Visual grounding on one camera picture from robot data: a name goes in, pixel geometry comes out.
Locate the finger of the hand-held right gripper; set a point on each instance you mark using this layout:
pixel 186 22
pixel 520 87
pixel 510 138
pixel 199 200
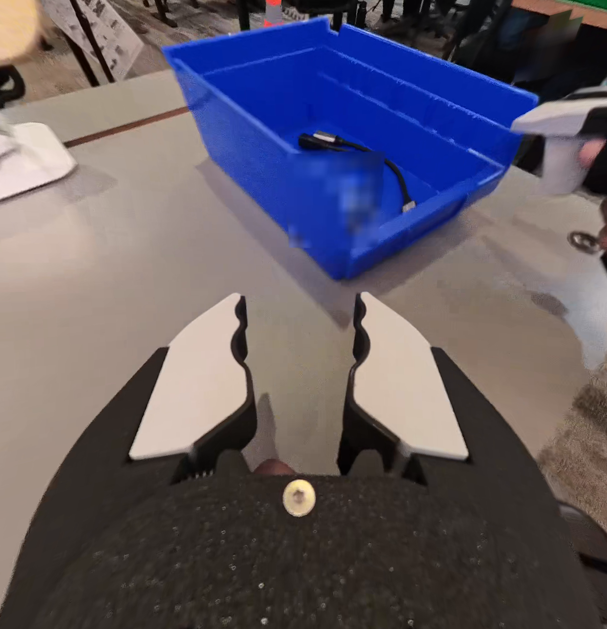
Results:
pixel 554 120
pixel 598 94

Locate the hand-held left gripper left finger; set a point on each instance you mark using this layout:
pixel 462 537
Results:
pixel 195 393

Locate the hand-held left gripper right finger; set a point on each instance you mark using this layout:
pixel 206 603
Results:
pixel 406 393

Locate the blue plastic bin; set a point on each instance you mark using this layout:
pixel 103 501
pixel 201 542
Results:
pixel 234 123

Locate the person's right hand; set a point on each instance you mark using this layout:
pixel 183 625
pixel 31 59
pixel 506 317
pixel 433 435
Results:
pixel 605 172

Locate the wooden book stand white base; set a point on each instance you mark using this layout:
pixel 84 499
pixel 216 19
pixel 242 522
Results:
pixel 28 157

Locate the orange traffic cone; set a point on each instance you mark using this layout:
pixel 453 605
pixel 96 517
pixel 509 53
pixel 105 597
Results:
pixel 273 10

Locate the printed sheet on black easel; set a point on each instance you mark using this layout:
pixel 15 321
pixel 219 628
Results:
pixel 111 44

